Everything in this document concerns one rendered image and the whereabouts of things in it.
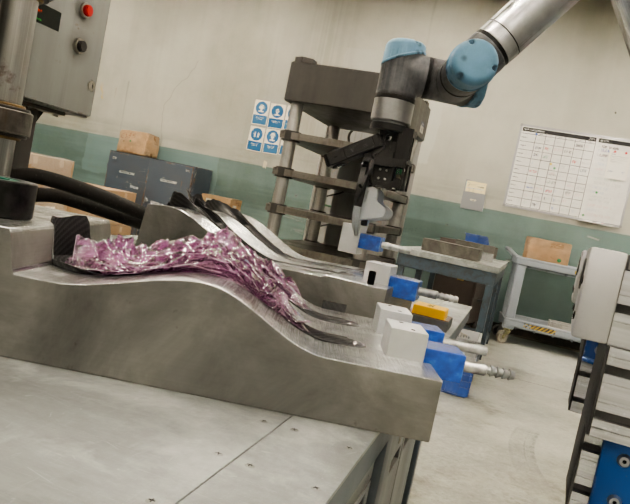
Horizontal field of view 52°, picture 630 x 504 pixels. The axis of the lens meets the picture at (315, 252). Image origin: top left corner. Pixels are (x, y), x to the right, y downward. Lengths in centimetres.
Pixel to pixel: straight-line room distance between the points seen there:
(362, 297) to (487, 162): 660
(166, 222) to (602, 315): 59
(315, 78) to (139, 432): 472
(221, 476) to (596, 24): 745
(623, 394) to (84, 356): 50
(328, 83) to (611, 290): 449
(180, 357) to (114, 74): 877
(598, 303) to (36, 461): 51
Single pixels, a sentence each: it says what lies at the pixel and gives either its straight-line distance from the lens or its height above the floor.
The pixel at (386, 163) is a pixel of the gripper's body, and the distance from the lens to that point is 119.
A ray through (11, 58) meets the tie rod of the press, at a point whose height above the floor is 112.
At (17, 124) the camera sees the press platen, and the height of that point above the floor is 101.
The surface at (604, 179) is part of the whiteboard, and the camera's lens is 742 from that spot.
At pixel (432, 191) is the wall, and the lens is 746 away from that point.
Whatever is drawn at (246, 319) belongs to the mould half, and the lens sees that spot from 56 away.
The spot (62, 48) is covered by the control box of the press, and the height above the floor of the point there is 120.
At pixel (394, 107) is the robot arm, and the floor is 118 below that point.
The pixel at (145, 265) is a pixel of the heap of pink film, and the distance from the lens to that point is 62.
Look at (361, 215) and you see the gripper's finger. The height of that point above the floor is 98.
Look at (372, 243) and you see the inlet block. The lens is 120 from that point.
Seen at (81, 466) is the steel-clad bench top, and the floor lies 80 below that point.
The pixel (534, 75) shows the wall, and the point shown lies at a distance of 758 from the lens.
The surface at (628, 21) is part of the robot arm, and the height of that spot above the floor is 141.
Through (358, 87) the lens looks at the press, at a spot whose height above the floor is 188.
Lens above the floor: 98
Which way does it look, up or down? 4 degrees down
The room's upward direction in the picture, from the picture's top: 12 degrees clockwise
